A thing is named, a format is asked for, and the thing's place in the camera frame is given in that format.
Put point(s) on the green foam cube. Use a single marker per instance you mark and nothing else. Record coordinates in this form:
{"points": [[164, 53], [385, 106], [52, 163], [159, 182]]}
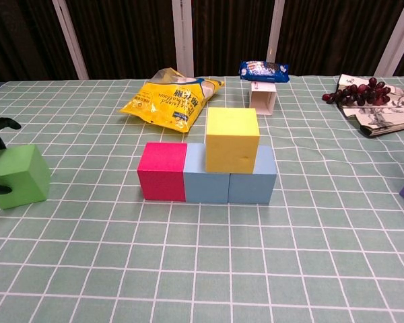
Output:
{"points": [[18, 178]]}

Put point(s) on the pink foam cube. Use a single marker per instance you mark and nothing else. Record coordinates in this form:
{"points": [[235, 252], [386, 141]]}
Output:
{"points": [[161, 173]]}

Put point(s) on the light blue foam cube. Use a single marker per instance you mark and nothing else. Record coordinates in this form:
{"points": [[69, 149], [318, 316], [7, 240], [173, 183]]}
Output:
{"points": [[205, 186], [254, 188]]}

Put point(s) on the yellow foam cube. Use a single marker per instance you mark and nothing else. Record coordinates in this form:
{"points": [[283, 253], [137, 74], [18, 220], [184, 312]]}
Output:
{"points": [[232, 141]]}

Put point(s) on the yellow snack bag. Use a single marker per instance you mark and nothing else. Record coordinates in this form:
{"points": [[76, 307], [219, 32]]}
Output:
{"points": [[171, 101]]}

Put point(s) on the green checkered tablecloth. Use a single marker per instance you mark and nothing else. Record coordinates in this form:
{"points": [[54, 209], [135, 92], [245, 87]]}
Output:
{"points": [[202, 269]]}

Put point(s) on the white open cardboard box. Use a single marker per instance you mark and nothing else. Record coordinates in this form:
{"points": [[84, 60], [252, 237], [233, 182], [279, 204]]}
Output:
{"points": [[262, 99]]}

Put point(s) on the blue cookie packet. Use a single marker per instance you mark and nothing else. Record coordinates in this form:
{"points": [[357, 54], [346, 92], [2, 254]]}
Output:
{"points": [[264, 71]]}

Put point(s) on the dark red grape bunch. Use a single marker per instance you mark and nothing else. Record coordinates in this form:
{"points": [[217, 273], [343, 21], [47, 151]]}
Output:
{"points": [[360, 92]]}

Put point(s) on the painted paper folding fan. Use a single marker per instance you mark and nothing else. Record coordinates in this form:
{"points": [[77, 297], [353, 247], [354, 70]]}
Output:
{"points": [[387, 117]]}

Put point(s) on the white metal frame post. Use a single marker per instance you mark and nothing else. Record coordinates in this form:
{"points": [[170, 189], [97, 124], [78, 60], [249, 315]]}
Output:
{"points": [[183, 37], [397, 30], [70, 43], [276, 30]]}

